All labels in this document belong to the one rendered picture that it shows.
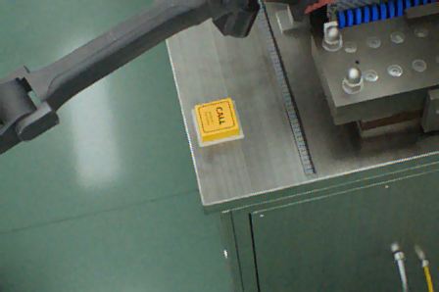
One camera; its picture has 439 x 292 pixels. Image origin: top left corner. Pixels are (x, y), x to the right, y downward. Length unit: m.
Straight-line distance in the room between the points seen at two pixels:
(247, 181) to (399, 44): 0.36
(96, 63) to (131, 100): 1.41
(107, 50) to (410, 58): 0.53
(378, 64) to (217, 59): 0.34
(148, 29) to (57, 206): 1.33
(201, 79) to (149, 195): 0.96
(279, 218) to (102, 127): 1.18
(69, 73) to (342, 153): 0.52
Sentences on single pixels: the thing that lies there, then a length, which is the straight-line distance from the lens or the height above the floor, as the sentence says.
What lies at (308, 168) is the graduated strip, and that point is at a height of 0.90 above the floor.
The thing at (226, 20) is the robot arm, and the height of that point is 1.12.
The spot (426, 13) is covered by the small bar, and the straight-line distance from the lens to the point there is 1.65.
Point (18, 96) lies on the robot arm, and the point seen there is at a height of 1.19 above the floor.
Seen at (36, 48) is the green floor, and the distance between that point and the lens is 3.04.
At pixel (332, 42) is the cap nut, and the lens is 1.60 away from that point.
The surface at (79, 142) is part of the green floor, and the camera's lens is 2.79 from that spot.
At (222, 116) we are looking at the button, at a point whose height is 0.92.
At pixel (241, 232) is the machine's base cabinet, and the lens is 1.74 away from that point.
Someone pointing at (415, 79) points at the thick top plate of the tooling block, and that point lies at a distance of 1.59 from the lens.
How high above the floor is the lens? 2.33
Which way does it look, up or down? 59 degrees down
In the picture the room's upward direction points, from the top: 10 degrees counter-clockwise
